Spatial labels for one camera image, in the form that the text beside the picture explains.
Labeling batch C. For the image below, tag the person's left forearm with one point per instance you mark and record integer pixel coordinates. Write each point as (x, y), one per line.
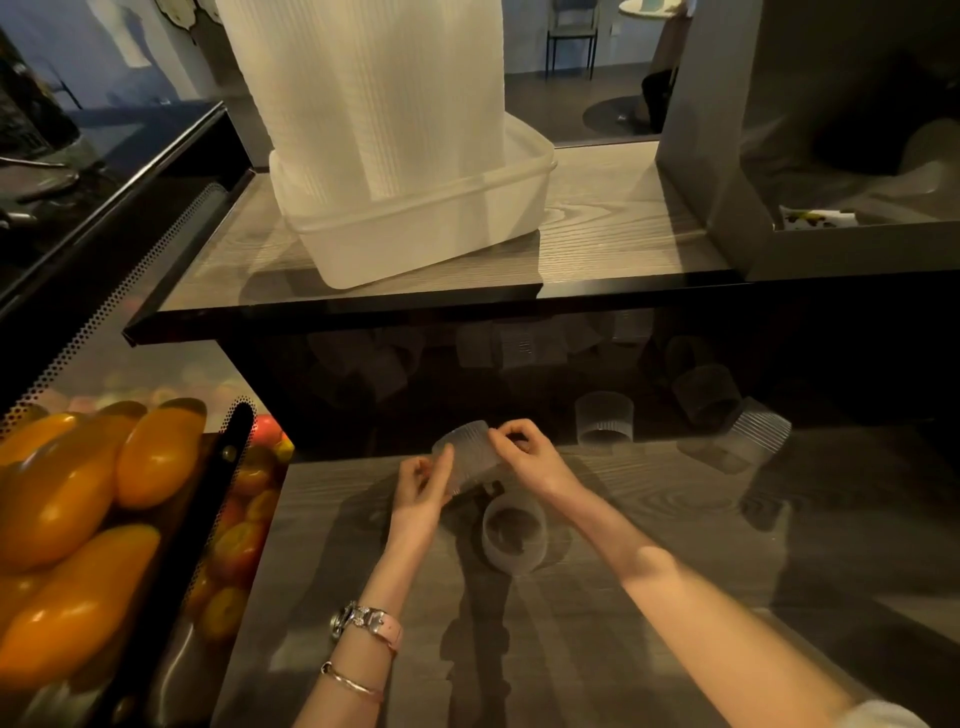
(360, 645)

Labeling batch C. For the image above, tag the black tray divider bar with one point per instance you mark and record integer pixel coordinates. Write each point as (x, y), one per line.
(184, 555)

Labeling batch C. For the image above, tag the pile of small cherry tomatoes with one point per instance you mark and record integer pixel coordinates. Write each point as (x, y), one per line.
(240, 525)

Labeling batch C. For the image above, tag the tall white ribbed cup stack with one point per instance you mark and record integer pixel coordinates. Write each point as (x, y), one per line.
(367, 97)

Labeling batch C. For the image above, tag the person's left thumb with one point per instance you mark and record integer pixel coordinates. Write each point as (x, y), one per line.
(444, 466)

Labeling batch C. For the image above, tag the clear ribbed plastic cup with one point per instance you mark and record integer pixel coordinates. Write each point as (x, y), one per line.
(705, 394)
(466, 450)
(754, 433)
(514, 534)
(604, 420)

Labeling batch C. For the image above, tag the person's right forearm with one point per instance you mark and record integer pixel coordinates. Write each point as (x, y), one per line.
(697, 615)

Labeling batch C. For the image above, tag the pile of oblong orange tomatoes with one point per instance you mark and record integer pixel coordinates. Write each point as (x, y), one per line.
(82, 517)

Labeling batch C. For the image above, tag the person's right hand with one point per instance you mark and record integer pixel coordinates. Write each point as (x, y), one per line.
(541, 469)

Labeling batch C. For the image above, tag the person's right thumb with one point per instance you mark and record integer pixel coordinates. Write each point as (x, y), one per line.
(504, 451)

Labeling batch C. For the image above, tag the white printed packet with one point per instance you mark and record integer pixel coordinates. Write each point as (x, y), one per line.
(817, 218)

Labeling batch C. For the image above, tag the translucent plastic storage box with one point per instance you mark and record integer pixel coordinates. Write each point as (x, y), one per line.
(420, 225)

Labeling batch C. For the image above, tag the black edged wooden shelf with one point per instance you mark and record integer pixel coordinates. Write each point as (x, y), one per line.
(450, 247)

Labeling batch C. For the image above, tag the grey open cabinet box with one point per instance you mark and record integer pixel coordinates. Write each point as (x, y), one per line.
(817, 135)

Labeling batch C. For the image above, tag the perforated glass display panel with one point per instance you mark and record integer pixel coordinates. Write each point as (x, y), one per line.
(112, 315)

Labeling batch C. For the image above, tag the round white table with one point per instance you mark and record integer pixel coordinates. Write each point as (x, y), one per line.
(652, 9)

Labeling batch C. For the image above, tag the dark metal chair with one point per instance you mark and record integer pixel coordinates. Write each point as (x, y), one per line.
(573, 34)

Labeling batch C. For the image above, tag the white sleeve cuff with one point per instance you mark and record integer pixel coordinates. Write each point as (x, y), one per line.
(881, 715)

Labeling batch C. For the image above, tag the person's left hand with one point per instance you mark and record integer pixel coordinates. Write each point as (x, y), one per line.
(416, 510)

